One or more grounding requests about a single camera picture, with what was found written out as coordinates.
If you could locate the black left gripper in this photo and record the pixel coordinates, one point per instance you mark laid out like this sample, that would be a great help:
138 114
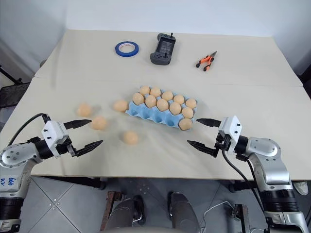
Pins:
71 148

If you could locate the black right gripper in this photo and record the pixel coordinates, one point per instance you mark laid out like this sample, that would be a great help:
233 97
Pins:
222 143

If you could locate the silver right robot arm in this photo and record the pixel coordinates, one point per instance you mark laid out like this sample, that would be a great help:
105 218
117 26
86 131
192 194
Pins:
267 148

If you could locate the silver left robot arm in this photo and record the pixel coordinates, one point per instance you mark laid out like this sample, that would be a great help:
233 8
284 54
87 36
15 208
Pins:
14 155

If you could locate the blue egg carton with eggs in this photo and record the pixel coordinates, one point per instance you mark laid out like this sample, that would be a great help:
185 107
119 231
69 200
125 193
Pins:
158 119

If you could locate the brown egg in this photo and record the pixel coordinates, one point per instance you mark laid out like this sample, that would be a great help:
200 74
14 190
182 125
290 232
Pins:
167 95
150 101
99 123
138 99
187 112
162 104
185 124
84 109
144 90
155 92
130 138
121 106
191 103
178 99
175 108

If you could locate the orange black pliers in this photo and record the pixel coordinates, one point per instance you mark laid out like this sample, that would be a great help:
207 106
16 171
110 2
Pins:
206 59

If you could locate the rusty metal stand leg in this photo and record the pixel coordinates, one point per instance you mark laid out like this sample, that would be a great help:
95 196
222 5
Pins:
109 208
244 217

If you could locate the dark rounded shape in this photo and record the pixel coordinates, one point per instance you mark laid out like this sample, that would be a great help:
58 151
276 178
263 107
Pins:
139 208
181 211

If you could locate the blue tape roll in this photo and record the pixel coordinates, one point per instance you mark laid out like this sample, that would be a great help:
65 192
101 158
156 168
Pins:
119 52

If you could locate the grey handheld controller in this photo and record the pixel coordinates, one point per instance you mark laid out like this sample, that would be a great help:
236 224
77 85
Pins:
162 48

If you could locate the white floor object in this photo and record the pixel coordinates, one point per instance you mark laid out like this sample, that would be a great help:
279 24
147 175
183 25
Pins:
302 188

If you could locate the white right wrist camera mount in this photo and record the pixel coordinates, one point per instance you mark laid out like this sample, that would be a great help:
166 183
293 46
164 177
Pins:
232 127

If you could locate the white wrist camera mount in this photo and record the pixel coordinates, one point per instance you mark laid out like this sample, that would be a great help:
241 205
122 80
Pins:
232 127
52 131

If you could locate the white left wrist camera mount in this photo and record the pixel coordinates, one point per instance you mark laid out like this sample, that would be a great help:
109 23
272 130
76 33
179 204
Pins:
52 131

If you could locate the black table frame bar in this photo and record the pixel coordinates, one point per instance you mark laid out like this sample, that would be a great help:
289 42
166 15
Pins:
243 187
73 181

